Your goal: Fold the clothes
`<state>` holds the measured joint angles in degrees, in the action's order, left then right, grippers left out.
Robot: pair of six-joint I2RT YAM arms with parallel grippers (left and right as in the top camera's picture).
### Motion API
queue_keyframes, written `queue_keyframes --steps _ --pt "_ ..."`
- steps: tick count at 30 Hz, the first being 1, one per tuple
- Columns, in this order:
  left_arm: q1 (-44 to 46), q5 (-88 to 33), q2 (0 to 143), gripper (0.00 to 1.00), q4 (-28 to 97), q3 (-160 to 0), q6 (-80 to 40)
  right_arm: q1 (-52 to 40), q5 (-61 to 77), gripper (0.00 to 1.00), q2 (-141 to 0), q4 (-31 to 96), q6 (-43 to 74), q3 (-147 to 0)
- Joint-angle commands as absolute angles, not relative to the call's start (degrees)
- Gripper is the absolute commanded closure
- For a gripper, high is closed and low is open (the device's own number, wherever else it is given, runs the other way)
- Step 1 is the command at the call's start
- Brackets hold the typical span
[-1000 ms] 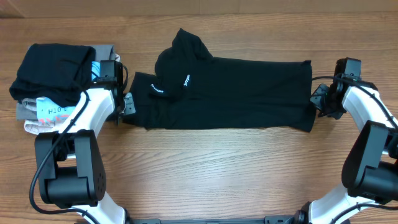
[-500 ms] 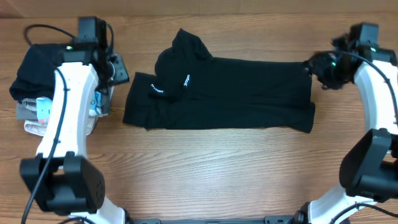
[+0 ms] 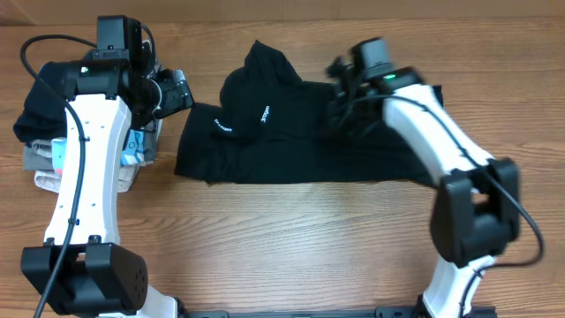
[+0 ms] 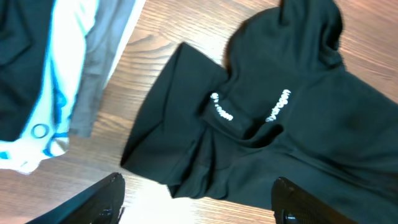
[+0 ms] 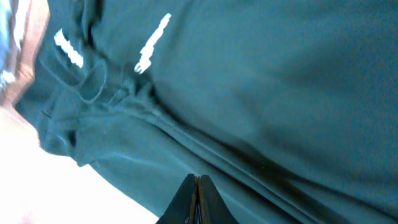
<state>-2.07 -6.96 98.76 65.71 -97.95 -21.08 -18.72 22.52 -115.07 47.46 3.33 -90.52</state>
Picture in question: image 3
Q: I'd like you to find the black t-shirt with logo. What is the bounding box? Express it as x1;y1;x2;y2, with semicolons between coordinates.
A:
174;42;433;186

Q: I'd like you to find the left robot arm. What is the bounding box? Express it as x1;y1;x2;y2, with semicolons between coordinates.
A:
20;59;193;317

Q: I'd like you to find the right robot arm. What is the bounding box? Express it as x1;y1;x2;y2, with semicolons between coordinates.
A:
327;56;520;317

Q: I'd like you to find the folded light blue printed shirt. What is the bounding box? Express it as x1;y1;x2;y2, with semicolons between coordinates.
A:
51;129;148;175

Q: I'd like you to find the folded black garment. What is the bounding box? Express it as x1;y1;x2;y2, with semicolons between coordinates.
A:
13;62;66;143

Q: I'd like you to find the folded gray garment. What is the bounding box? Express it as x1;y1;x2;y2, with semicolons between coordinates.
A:
22;117;162;172

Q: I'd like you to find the folded beige garment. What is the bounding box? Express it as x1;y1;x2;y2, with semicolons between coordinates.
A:
23;138;139;193

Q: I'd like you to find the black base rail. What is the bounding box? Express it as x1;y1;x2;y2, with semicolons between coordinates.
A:
184;307;417;318

